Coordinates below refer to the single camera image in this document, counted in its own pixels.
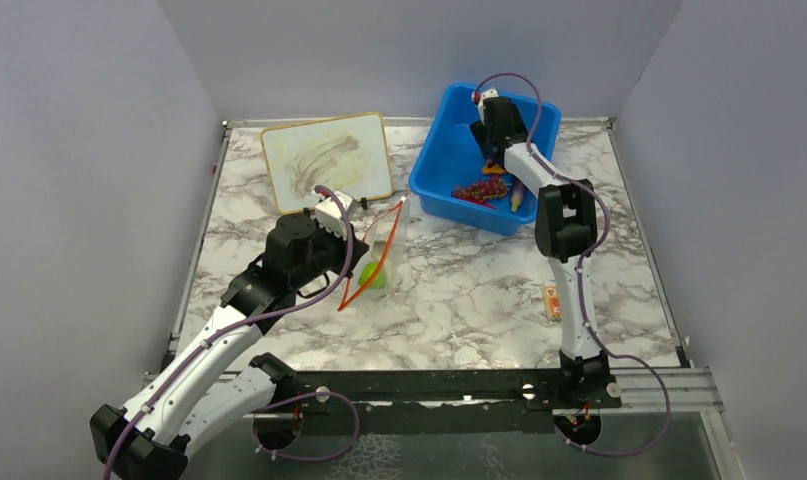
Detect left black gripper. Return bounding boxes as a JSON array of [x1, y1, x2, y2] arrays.
[[292, 218, 370, 290]]

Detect clear zip top bag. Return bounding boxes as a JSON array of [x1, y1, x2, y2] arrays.
[[337, 194, 410, 312]]

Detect green lime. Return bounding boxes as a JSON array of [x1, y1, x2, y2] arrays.
[[358, 261, 388, 290]]

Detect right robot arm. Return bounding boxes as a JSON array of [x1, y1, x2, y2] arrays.
[[470, 89, 610, 407]]

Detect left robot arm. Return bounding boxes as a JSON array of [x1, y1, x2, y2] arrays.
[[90, 211, 368, 479]]

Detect orange food piece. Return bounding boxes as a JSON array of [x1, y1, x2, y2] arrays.
[[482, 161, 507, 175]]

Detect red grape bunch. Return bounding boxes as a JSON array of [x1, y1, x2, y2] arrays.
[[451, 175, 508, 203]]

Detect blue plastic bin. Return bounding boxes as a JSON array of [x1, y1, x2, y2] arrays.
[[409, 83, 563, 236]]

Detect purple eggplant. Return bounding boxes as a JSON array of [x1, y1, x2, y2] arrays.
[[510, 180, 526, 213]]

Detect red chili pepper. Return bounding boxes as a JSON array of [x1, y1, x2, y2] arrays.
[[468, 198, 497, 210]]

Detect small whiteboard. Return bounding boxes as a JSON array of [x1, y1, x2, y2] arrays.
[[259, 112, 394, 213]]

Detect orange snack packet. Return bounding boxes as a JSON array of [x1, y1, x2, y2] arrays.
[[542, 285, 562, 322]]

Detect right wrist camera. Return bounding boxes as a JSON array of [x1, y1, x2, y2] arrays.
[[471, 88, 500, 123]]

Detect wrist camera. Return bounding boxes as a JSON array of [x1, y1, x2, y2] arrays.
[[314, 191, 358, 240], [471, 88, 500, 123]]

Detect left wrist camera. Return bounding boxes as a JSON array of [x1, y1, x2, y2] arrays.
[[314, 191, 358, 240]]

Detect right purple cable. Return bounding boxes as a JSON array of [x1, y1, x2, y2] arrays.
[[473, 72, 673, 458]]

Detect purple cable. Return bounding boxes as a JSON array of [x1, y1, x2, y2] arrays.
[[101, 184, 355, 480], [473, 72, 673, 458]]

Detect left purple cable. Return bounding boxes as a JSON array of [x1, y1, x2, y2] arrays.
[[101, 184, 355, 480]]

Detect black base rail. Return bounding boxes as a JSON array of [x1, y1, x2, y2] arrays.
[[253, 367, 623, 439]]

